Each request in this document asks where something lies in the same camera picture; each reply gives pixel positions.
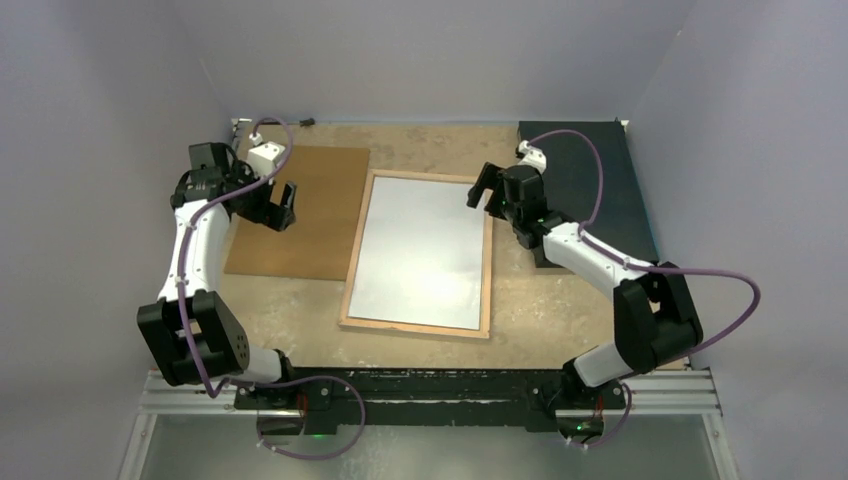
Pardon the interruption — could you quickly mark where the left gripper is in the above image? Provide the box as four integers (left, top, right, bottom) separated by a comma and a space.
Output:
229, 160, 294, 231

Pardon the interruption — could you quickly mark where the brown backing board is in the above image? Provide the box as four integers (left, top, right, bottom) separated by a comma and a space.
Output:
224, 145, 370, 281

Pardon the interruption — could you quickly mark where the picture frame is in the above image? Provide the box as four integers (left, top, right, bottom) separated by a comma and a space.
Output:
338, 168, 495, 340

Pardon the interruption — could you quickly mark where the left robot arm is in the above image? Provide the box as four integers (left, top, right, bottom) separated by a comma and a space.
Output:
137, 140, 298, 409

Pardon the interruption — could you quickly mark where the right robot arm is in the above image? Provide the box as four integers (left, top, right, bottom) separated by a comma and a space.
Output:
467, 163, 703, 407

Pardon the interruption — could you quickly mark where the black foam mat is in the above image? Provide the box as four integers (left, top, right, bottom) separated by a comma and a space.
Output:
518, 119, 659, 263

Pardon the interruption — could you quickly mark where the black mounting plate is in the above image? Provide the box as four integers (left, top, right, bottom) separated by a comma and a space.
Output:
234, 367, 626, 435

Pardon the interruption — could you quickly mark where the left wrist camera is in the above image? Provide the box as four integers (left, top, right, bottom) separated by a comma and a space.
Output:
245, 133, 288, 186

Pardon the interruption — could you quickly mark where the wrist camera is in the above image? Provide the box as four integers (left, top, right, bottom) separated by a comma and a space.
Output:
245, 133, 288, 186
515, 140, 547, 173

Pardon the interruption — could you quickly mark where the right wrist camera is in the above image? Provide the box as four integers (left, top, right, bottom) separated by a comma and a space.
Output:
515, 140, 547, 173

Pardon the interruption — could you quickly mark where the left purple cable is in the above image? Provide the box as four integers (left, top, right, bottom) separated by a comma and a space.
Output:
177, 117, 367, 462

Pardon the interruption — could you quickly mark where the purple cable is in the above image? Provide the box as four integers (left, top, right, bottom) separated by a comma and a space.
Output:
516, 129, 762, 452
177, 117, 367, 462

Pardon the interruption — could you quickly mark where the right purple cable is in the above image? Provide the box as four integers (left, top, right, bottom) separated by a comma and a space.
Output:
516, 129, 762, 452

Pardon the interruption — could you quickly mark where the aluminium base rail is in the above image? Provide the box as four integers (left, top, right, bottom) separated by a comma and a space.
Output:
139, 370, 722, 415

